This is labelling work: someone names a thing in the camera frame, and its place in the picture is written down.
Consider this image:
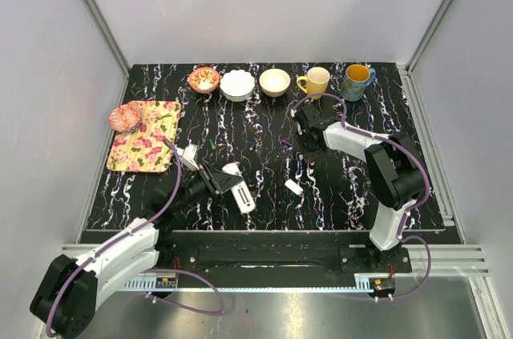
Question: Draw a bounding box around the white remote control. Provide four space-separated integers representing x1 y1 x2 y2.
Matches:
225 163 256 215

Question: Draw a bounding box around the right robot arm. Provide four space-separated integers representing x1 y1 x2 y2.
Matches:
293 104 430 272

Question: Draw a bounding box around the blue butterfly mug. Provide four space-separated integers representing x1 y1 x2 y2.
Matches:
341 64 376 102

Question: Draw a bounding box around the white battery cover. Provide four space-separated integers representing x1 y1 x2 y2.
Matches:
285 179 303 196

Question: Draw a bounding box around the white scalloped bowl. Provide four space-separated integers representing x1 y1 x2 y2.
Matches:
220 70 256 103

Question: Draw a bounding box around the pink patterned bowl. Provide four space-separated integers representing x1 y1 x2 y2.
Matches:
108 102 143 132

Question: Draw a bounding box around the floral rectangular tray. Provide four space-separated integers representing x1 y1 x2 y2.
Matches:
106 100 181 173

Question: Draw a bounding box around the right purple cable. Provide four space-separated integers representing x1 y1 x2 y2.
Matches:
292 92 433 302

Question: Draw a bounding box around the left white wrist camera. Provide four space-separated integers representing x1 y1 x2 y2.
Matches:
176 143 199 171

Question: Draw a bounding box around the yellow mug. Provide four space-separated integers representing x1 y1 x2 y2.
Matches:
297 67 330 99

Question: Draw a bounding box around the cream round bowl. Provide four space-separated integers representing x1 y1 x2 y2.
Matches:
259 68 290 98

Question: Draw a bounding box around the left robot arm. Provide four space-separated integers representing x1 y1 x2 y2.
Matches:
30 163 244 338

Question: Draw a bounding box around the red patterned small bowl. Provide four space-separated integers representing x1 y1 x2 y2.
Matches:
188 67 220 94

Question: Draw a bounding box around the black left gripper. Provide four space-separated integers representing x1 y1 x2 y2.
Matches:
172 161 242 213

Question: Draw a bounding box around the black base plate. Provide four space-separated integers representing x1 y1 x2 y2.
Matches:
156 231 412 291

